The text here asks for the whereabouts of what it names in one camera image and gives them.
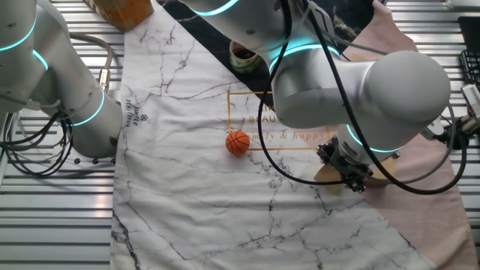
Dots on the small silver device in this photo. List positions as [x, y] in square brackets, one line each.
[472, 99]

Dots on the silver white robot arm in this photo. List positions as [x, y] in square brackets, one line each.
[393, 86]

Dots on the small orange basketball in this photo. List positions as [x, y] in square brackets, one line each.
[237, 143]

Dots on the roll of clear tape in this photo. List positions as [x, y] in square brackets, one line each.
[243, 63]

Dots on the marble pink black cloth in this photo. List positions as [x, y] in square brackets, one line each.
[206, 206]

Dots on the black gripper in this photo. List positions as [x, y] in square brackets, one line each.
[352, 168]

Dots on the open cardboard box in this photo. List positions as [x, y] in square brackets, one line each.
[120, 11]

